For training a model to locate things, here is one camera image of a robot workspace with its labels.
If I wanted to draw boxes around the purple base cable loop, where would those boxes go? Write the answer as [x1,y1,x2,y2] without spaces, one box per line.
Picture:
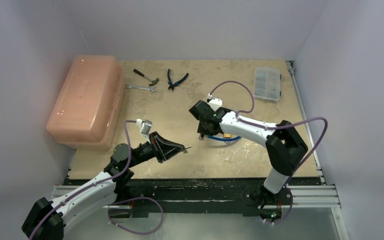
[107,195,165,236]

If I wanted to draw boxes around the black claw hammer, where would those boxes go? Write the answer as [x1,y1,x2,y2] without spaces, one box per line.
[133,68,160,87]

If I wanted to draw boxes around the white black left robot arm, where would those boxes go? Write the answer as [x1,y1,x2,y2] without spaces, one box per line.
[21,131,188,240]

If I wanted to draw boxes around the pink translucent storage bin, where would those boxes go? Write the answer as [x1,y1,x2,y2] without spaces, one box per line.
[46,55,124,151]

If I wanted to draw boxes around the silver open-end wrench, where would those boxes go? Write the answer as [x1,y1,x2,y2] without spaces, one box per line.
[125,84,157,93]

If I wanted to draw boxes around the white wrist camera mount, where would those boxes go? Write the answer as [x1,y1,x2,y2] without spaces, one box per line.
[136,118,153,143]
[206,93,223,111]

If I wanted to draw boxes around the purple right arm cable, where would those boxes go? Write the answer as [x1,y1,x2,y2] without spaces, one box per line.
[207,80,329,185]

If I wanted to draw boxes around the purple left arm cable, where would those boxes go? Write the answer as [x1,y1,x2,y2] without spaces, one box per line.
[27,119,145,240]

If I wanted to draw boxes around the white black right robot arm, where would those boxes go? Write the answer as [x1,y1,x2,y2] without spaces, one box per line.
[189,100,308,204]

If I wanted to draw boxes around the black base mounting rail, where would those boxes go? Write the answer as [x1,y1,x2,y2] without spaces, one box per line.
[89,177,322,218]

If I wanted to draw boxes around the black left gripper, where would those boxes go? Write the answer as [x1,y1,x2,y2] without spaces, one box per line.
[126,131,184,169]

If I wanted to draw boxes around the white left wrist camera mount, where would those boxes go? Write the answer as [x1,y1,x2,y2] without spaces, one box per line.
[136,118,153,143]

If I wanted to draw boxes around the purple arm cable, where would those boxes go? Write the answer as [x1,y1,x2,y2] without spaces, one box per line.
[27,119,145,240]
[207,80,329,185]

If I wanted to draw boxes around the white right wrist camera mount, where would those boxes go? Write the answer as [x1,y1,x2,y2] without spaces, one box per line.
[206,93,223,111]

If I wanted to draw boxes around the blue handled pliers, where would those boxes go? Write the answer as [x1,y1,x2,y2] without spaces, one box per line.
[166,68,190,91]

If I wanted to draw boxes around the clear plastic organizer box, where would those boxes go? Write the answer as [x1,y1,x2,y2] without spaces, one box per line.
[253,66,282,103]

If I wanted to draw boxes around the blue cable lock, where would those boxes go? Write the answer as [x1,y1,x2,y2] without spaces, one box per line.
[199,134,241,143]

